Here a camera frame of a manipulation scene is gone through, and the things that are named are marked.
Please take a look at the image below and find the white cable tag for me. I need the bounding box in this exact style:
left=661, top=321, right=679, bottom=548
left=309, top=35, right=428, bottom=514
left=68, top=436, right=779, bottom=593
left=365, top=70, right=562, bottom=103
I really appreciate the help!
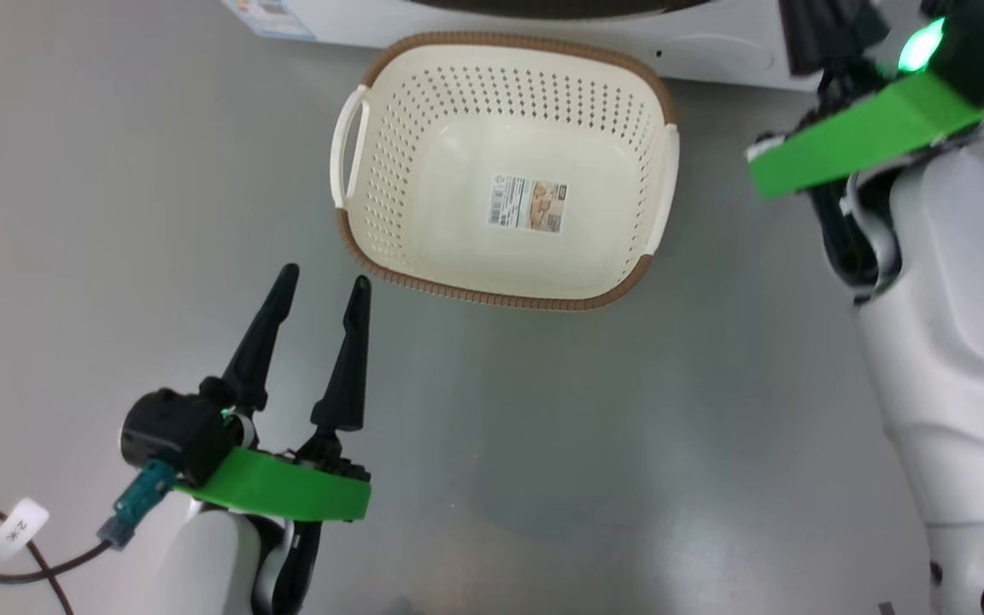
left=0, top=498, right=50, bottom=573

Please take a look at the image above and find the basket product sticker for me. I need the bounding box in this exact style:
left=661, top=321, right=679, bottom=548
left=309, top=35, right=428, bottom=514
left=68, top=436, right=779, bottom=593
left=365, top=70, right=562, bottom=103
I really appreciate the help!
left=487, top=173, right=569, bottom=235

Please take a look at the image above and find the white washing machine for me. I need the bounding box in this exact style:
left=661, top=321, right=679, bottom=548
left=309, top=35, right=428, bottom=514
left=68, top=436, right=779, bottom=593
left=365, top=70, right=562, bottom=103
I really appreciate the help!
left=220, top=0, right=828, bottom=91

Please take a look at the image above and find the cream laundry basket brown rim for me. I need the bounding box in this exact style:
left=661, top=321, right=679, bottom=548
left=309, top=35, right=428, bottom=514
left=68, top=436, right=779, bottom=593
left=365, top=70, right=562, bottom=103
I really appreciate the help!
left=330, top=32, right=681, bottom=312

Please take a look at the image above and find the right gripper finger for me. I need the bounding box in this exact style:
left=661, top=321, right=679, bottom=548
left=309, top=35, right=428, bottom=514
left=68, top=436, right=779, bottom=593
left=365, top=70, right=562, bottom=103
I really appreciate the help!
left=779, top=0, right=840, bottom=76
left=838, top=0, right=891, bottom=63

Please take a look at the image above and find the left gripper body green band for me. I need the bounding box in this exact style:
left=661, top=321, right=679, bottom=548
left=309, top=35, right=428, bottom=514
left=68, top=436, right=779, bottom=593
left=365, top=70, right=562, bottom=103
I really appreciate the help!
left=174, top=431, right=372, bottom=522

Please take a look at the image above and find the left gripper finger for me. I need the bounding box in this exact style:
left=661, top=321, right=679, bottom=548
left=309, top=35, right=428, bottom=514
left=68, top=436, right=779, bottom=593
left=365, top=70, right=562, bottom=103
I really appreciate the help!
left=220, top=263, right=300, bottom=415
left=311, top=275, right=372, bottom=432

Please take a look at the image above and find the dark washing machine door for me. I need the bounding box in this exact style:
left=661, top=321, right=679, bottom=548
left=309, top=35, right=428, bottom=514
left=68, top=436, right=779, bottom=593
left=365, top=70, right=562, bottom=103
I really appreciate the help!
left=407, top=0, right=712, bottom=21

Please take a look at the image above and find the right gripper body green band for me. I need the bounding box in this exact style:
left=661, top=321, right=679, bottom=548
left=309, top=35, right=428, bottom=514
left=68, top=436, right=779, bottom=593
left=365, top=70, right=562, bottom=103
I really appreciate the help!
left=747, top=64, right=984, bottom=202

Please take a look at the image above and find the washing machine energy label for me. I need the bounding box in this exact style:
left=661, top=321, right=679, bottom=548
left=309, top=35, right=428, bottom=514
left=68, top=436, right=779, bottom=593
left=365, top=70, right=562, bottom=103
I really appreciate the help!
left=222, top=0, right=319, bottom=42

